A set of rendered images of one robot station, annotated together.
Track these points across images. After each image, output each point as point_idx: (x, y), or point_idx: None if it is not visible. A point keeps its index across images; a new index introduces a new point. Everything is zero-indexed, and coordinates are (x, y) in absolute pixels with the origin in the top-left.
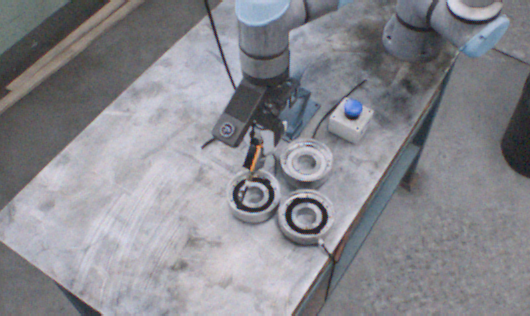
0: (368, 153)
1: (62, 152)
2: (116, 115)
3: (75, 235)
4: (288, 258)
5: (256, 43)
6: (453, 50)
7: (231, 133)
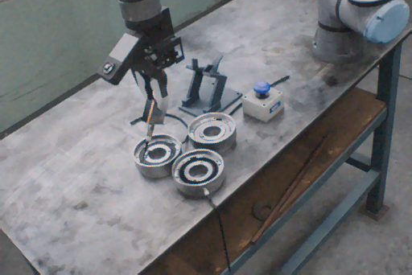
0: (276, 129)
1: (26, 125)
2: (74, 101)
3: (12, 179)
4: (175, 207)
5: None
6: (377, 54)
7: (110, 70)
